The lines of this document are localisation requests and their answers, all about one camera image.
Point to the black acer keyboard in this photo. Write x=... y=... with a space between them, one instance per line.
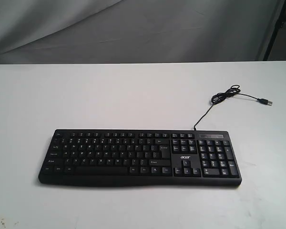
x=127 y=158

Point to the grey backdrop cloth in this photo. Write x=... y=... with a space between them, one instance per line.
x=135 y=31

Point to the black metal stand frame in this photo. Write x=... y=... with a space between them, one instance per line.
x=276 y=49

